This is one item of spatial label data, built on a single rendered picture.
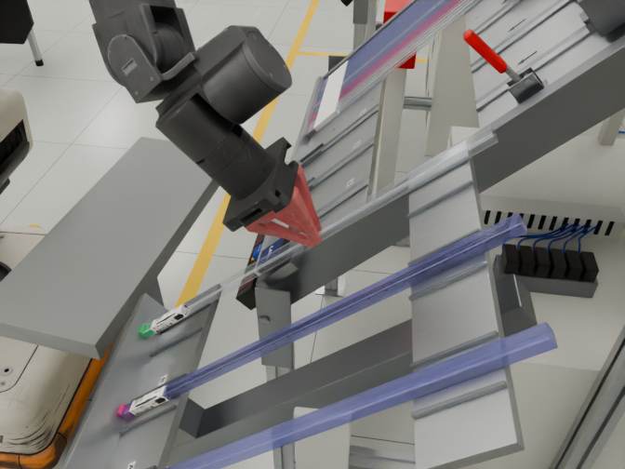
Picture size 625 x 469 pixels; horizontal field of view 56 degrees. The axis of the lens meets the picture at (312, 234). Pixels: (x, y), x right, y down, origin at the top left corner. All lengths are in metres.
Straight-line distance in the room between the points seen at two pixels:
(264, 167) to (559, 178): 0.89
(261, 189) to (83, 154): 2.14
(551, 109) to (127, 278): 0.75
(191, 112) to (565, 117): 0.39
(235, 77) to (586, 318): 0.73
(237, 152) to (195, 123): 0.05
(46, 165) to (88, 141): 0.22
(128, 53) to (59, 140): 2.27
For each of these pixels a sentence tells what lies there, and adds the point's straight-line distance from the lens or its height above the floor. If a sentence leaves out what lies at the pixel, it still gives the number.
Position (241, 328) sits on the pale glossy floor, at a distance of 1.77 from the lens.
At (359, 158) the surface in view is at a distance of 0.92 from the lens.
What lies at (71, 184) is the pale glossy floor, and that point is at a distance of 2.49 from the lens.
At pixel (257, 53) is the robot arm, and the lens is 0.51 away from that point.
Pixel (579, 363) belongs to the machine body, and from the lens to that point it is 0.98.
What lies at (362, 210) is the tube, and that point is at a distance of 0.59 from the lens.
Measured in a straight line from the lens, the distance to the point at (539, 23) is 0.85.
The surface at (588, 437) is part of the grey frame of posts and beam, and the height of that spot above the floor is 0.50.
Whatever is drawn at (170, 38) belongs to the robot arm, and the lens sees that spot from 0.57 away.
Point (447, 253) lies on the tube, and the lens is 0.49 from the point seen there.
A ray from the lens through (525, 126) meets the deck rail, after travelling 0.68.
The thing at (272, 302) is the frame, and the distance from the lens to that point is 0.82.
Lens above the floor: 1.33
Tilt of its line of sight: 40 degrees down
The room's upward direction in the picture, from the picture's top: straight up
